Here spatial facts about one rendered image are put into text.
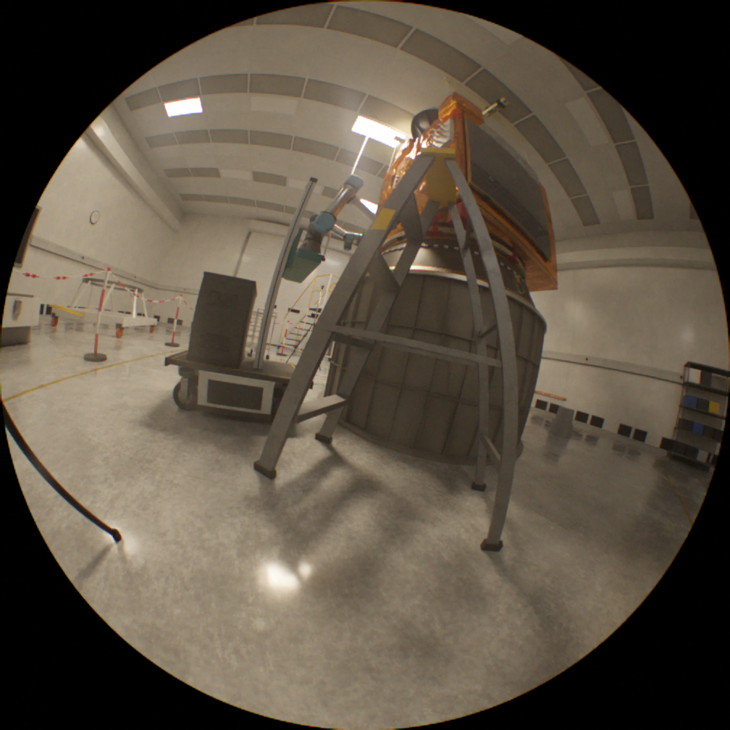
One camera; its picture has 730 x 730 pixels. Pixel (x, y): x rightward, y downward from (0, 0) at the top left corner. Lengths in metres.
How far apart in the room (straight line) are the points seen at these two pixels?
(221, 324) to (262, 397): 0.49
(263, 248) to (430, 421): 9.45
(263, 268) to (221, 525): 9.39
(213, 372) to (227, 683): 1.28
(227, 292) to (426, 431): 1.47
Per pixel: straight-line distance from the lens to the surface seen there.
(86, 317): 5.15
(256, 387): 1.29
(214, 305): 1.36
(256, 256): 9.89
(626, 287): 6.97
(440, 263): 1.61
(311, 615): 0.61
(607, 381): 6.32
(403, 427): 1.45
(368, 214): 1.73
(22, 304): 3.49
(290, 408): 0.77
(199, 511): 0.80
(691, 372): 6.14
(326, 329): 0.70
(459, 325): 1.41
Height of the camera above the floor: 0.57
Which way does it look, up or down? 4 degrees down
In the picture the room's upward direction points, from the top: 12 degrees clockwise
